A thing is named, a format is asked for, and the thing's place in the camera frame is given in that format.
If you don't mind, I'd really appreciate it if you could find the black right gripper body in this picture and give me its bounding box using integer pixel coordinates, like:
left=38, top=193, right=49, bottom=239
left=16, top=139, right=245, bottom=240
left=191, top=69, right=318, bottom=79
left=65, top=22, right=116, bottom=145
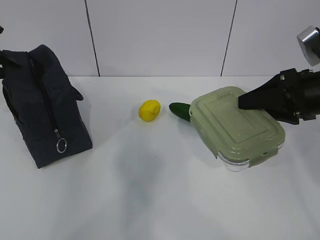
left=280, top=68, right=314, bottom=121

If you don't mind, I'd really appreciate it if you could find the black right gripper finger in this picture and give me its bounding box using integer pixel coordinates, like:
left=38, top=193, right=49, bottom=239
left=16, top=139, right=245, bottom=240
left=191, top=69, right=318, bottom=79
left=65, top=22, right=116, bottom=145
left=238, top=74, right=285, bottom=110
left=265, top=107, right=300, bottom=125

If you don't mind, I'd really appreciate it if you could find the green lidded glass container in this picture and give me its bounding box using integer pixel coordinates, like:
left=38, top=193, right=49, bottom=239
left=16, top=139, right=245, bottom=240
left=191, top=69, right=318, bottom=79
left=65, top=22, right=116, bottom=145
left=189, top=86, right=286, bottom=172

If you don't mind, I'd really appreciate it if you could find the dark blue fabric bag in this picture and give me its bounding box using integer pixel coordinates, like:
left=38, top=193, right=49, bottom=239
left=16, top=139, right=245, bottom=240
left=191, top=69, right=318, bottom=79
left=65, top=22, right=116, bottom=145
left=0, top=44, right=93, bottom=169

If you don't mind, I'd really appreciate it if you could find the green cucumber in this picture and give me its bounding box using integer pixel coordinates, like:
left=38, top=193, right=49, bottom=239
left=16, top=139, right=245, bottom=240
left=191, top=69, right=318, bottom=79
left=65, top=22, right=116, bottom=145
left=169, top=102, right=191, bottom=122

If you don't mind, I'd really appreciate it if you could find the yellow lemon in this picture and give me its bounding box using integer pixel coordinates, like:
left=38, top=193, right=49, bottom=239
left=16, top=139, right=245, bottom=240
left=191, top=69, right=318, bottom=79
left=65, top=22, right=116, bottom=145
left=138, top=100, right=161, bottom=122

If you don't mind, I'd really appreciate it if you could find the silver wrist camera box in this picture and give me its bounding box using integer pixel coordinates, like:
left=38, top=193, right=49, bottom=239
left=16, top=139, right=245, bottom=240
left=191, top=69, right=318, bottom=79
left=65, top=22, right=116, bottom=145
left=297, top=25, right=320, bottom=66

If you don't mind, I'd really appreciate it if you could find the metal zipper pull ring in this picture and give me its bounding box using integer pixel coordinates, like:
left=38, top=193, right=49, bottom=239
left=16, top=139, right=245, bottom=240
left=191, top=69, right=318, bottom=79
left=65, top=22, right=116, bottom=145
left=53, top=128, right=68, bottom=154

